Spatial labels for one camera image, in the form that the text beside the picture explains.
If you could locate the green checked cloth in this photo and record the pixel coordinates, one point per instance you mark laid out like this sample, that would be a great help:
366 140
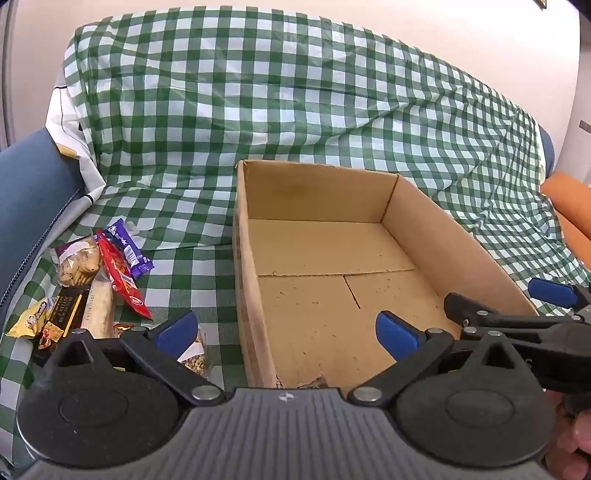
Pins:
277 92

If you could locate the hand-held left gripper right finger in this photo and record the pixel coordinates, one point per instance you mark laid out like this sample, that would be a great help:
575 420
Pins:
397 334

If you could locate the gold red-ended nut bar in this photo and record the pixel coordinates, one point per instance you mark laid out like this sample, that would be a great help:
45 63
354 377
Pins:
122 326

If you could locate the white wall outlet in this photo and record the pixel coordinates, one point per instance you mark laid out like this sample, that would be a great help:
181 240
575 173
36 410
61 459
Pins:
585 125

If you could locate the yellow snack packet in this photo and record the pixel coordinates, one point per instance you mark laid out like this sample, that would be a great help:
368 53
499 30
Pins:
27 323

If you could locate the blue zippered cushion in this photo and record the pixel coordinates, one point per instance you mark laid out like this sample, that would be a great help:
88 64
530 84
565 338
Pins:
32 198

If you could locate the orange cushion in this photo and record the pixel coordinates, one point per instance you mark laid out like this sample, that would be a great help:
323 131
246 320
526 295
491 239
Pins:
572 207

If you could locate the black chocolate box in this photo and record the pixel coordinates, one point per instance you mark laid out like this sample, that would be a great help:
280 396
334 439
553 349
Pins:
64 309

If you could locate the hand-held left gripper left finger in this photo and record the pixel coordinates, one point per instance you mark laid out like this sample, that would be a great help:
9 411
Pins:
178 332

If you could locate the red snack packet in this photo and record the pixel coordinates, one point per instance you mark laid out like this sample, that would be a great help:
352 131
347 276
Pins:
122 277

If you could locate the white printed cloth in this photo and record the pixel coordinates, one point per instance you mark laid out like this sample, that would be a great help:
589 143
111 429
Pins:
69 124

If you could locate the person's right hand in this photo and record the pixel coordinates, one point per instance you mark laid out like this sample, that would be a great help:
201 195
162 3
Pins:
575 438

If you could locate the grey curtain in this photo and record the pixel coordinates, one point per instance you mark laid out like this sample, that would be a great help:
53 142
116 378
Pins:
5 69

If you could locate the clear biscuit bag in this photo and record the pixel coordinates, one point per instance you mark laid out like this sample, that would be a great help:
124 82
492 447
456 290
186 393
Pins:
78 267

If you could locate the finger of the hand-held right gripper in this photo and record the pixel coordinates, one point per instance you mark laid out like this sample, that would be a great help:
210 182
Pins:
508 323
551 291

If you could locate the purple snack packet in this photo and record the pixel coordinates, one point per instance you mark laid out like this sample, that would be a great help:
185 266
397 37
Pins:
131 251

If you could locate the brown cardboard box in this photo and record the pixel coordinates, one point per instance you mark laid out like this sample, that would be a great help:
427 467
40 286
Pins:
323 258

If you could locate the clear nut packet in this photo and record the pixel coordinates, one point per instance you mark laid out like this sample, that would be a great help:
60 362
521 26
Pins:
196 360

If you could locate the pale cracker packet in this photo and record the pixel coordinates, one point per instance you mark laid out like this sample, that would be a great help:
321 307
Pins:
99 309

